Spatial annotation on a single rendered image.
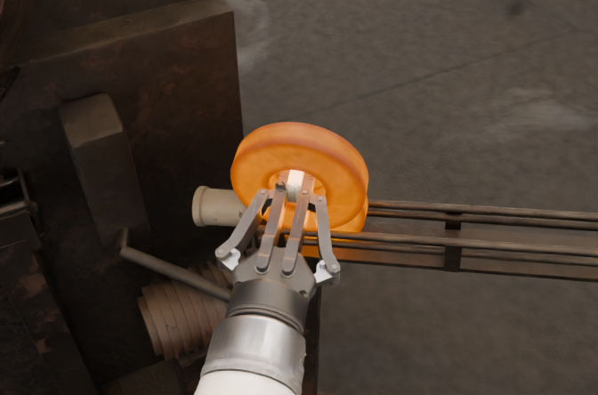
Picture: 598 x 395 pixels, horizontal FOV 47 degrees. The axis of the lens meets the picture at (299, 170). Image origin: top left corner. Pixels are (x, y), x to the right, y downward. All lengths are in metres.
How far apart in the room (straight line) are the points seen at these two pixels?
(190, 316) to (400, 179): 1.03
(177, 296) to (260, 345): 0.51
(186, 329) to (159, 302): 0.06
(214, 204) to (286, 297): 0.38
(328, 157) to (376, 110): 1.48
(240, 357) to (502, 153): 1.62
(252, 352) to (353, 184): 0.24
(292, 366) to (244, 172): 0.25
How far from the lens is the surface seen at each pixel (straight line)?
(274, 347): 0.61
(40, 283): 1.15
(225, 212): 0.99
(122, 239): 1.09
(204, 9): 1.05
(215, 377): 0.60
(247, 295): 0.64
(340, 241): 0.98
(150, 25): 1.03
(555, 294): 1.84
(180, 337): 1.11
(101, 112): 1.00
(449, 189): 1.99
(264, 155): 0.74
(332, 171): 0.74
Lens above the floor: 1.44
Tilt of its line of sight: 46 degrees down
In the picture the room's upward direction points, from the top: straight up
